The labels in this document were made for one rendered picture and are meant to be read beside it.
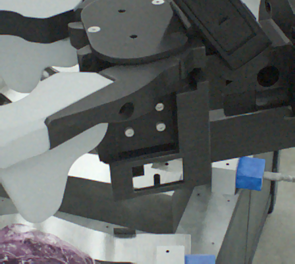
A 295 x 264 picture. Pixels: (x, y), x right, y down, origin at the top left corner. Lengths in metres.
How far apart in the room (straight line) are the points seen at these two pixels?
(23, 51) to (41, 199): 0.12
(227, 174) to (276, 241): 1.05
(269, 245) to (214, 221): 1.04
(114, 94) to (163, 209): 0.79
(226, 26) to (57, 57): 0.11
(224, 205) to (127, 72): 0.87
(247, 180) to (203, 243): 0.12
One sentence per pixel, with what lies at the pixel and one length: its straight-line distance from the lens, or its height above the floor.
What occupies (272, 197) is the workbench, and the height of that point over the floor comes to 0.08.
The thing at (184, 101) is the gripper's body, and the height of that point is 1.44.
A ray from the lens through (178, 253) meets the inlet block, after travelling 1.05.
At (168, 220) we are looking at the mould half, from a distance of 1.15.
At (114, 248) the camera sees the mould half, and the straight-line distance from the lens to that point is 1.09.
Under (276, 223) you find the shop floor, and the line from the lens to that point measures 2.28.
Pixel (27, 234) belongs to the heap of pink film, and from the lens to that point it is 1.05.
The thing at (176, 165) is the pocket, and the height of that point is 0.86.
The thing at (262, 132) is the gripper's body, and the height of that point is 1.40.
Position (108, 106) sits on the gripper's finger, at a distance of 0.34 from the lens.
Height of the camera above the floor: 1.69
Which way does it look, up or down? 40 degrees down
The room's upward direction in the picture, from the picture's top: 3 degrees counter-clockwise
